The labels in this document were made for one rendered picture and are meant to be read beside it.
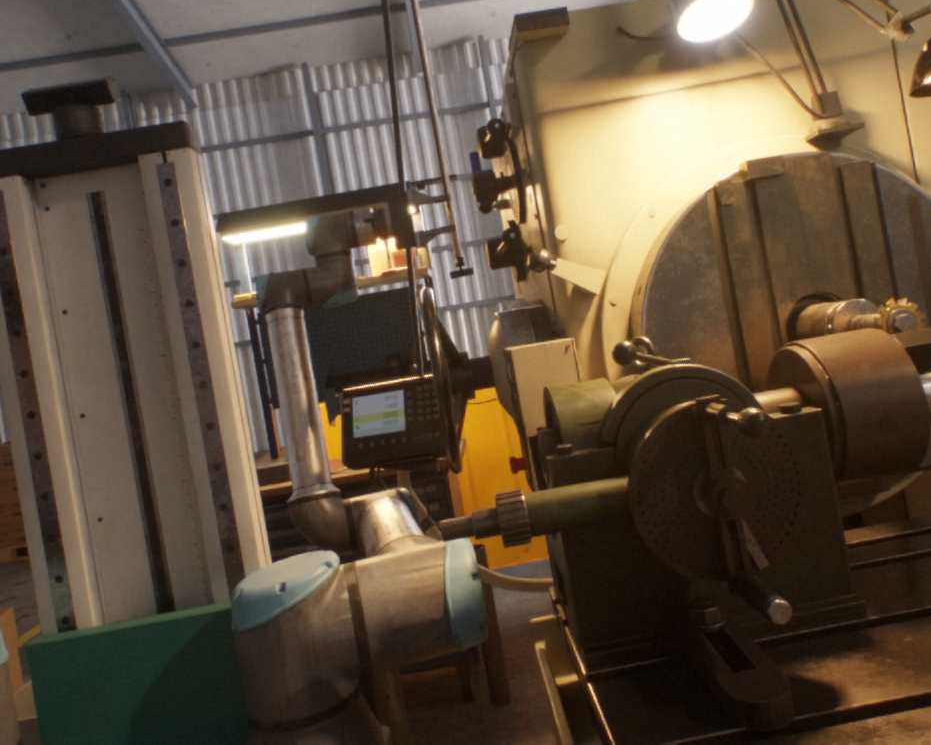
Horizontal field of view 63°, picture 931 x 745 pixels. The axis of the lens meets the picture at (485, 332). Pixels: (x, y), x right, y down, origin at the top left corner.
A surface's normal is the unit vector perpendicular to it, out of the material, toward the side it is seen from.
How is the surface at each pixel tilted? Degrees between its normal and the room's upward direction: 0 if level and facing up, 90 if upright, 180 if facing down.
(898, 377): 66
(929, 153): 90
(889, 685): 0
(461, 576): 61
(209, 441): 90
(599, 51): 90
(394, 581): 45
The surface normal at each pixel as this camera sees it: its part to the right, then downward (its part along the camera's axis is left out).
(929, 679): -0.17, -0.99
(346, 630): 0.18, -0.21
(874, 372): -0.05, -0.54
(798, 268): 0.04, -0.01
